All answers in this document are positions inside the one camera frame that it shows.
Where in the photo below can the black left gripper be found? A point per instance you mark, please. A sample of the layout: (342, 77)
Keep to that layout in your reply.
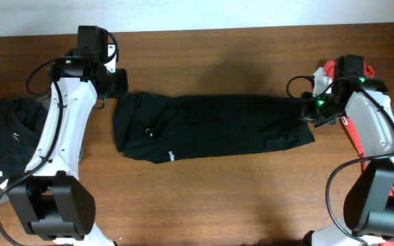
(122, 88)

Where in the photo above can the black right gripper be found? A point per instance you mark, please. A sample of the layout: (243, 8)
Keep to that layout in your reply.
(305, 110)

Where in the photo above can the black polo shirt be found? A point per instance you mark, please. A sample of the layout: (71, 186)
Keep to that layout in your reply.
(160, 129)

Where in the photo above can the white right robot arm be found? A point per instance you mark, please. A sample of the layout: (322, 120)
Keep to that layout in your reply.
(368, 210)

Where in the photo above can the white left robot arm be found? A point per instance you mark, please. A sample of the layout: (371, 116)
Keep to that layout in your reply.
(49, 200)

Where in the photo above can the red crumpled garment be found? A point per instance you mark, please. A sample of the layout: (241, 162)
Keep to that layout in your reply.
(348, 125)

